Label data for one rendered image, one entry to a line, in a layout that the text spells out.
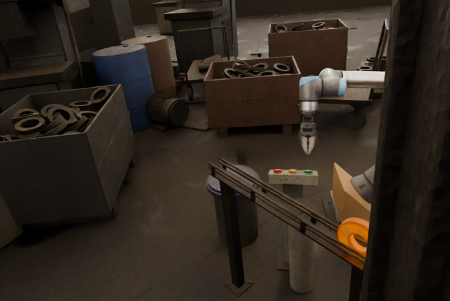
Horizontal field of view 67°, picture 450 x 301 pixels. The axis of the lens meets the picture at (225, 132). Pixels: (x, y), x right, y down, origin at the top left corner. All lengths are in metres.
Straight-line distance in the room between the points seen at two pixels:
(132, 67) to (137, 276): 2.26
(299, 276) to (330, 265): 0.29
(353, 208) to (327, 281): 0.43
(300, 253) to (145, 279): 0.91
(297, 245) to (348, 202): 0.49
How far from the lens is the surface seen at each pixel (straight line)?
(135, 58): 3.78
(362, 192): 2.22
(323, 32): 4.76
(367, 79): 1.89
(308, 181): 1.71
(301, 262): 1.83
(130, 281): 2.19
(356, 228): 1.20
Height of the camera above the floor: 1.54
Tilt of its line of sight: 25 degrees down
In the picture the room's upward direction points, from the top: 6 degrees counter-clockwise
